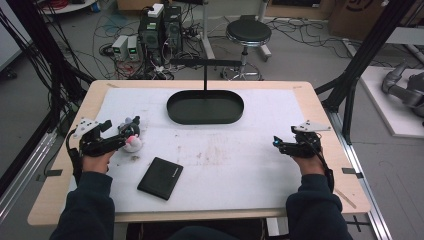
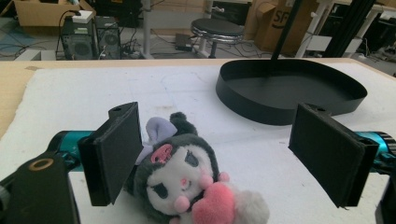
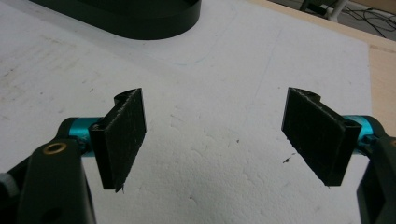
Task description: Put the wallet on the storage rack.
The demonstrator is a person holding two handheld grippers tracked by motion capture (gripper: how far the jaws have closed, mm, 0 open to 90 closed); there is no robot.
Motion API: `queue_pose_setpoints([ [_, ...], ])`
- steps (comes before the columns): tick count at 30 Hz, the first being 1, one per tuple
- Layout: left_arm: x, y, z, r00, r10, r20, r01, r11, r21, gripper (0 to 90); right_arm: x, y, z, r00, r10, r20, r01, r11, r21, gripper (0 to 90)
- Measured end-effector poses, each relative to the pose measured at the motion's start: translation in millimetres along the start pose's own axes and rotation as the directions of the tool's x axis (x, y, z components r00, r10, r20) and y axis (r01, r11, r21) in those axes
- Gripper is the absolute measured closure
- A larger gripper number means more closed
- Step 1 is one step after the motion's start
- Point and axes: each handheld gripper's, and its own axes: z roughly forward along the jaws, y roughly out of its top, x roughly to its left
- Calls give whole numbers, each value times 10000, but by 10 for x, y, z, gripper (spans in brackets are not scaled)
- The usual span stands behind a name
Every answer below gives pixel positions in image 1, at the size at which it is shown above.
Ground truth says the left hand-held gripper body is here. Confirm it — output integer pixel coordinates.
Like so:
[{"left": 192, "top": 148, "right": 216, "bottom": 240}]
[{"left": 71, "top": 117, "right": 132, "bottom": 158}]

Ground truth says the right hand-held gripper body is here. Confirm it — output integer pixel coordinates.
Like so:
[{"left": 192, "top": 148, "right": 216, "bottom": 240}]
[{"left": 281, "top": 120, "right": 333, "bottom": 159}]

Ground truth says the white and pink plush toy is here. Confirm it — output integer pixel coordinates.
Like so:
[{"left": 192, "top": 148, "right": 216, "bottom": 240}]
[{"left": 119, "top": 117, "right": 144, "bottom": 154}]

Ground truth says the person's left hand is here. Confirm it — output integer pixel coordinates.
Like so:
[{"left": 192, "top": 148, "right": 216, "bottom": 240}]
[{"left": 81, "top": 149, "right": 116, "bottom": 175}]

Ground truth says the person's right hand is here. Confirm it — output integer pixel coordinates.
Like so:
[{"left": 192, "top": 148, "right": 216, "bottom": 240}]
[{"left": 292, "top": 153, "right": 327, "bottom": 177}]

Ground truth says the black tape strip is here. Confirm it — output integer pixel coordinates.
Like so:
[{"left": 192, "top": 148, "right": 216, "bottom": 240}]
[
  {"left": 35, "top": 168, "right": 64, "bottom": 183},
  {"left": 341, "top": 167, "right": 365, "bottom": 180}
]

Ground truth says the black wallet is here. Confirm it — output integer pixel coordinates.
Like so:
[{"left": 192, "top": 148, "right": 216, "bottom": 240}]
[{"left": 136, "top": 156, "right": 185, "bottom": 202}]

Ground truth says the white table mat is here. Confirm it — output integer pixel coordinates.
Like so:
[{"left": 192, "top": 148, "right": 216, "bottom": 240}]
[{"left": 67, "top": 87, "right": 310, "bottom": 214}]

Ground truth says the black oval tray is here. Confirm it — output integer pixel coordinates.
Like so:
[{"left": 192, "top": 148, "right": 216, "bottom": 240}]
[{"left": 166, "top": 89, "right": 245, "bottom": 126}]

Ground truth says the grey power supply unit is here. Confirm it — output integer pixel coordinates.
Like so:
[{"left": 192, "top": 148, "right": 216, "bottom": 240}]
[
  {"left": 111, "top": 34, "right": 130, "bottom": 62},
  {"left": 126, "top": 35, "right": 141, "bottom": 62}
]

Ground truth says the white platform board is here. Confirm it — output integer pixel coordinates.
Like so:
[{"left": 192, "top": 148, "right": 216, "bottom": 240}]
[{"left": 359, "top": 65, "right": 424, "bottom": 140}]

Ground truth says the black computer tower white top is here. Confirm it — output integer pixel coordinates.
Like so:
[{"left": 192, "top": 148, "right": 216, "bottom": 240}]
[{"left": 137, "top": 3, "right": 165, "bottom": 65}]

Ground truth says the black T-shaped stand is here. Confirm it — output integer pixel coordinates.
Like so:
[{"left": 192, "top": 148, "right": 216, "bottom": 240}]
[{"left": 170, "top": 58, "right": 243, "bottom": 92}]

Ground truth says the black round stool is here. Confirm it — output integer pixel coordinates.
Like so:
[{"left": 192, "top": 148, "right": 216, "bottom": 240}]
[{"left": 221, "top": 18, "right": 273, "bottom": 82}]

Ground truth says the white table leg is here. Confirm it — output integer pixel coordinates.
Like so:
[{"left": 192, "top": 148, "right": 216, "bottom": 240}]
[{"left": 199, "top": 0, "right": 217, "bottom": 61}]

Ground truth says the white round table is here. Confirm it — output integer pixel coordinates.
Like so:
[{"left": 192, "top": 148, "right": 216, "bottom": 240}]
[{"left": 39, "top": 0, "right": 98, "bottom": 16}]

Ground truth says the brown cardboard box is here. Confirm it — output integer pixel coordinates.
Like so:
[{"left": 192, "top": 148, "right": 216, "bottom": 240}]
[{"left": 327, "top": 0, "right": 395, "bottom": 42}]

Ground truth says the white board panel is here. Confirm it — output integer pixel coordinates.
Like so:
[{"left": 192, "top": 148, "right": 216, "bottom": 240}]
[{"left": 0, "top": 0, "right": 32, "bottom": 72}]

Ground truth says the left hand-held gripper cable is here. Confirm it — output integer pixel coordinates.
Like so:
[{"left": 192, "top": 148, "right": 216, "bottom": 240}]
[{"left": 65, "top": 129, "right": 84, "bottom": 186}]

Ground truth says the hand-held gripper cable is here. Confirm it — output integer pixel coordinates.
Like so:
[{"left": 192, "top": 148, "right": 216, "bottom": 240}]
[
  {"left": 312, "top": 145, "right": 336, "bottom": 195},
  {"left": 65, "top": 129, "right": 84, "bottom": 186}
]

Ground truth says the right hand-held gripper cable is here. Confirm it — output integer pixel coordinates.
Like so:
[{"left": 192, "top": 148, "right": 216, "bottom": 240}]
[{"left": 312, "top": 145, "right": 336, "bottom": 195}]

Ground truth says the aluminium rail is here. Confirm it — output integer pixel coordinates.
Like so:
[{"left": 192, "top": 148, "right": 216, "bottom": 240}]
[
  {"left": 0, "top": 130, "right": 58, "bottom": 224},
  {"left": 325, "top": 108, "right": 394, "bottom": 240}
]

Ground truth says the tangle of floor cables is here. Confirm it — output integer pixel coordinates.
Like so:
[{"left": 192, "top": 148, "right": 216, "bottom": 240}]
[{"left": 59, "top": 6, "right": 208, "bottom": 81}]

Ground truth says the black metal frame post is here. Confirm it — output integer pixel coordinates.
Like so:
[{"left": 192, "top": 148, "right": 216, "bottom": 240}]
[
  {"left": 5, "top": 0, "right": 96, "bottom": 134},
  {"left": 314, "top": 0, "right": 412, "bottom": 145}
]

